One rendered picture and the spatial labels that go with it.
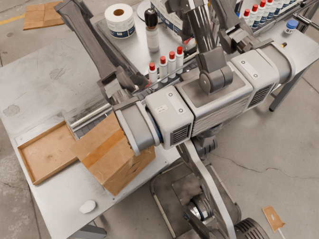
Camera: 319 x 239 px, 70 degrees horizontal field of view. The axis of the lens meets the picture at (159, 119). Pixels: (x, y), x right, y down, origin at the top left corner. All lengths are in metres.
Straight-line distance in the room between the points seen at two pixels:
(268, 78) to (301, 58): 1.19
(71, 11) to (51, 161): 0.86
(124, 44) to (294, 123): 1.80
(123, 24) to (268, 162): 1.72
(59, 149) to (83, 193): 0.31
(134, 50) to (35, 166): 0.97
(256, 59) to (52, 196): 1.17
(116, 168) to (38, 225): 1.43
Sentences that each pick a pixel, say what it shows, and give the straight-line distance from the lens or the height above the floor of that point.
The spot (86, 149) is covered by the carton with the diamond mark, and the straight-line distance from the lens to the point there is 1.09.
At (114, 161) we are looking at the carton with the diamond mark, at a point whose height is 1.12.
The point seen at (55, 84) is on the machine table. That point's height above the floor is 0.83.
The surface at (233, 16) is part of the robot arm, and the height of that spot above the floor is 1.50.
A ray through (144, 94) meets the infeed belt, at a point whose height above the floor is 0.88.
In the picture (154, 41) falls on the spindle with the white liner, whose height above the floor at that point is 0.98.
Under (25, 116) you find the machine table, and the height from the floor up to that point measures 0.83.
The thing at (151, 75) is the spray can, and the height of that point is 1.02.
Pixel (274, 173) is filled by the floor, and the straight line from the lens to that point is 2.35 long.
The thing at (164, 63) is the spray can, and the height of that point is 1.05.
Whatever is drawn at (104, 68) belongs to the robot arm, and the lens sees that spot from 0.82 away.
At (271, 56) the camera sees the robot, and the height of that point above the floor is 1.50.
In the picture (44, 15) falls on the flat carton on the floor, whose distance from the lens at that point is 3.90.
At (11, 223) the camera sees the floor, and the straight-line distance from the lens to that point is 2.47.
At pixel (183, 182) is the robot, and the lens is 1.87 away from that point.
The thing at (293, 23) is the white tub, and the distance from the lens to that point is 2.06.
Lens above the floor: 2.07
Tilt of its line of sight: 61 degrees down
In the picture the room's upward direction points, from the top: 5 degrees counter-clockwise
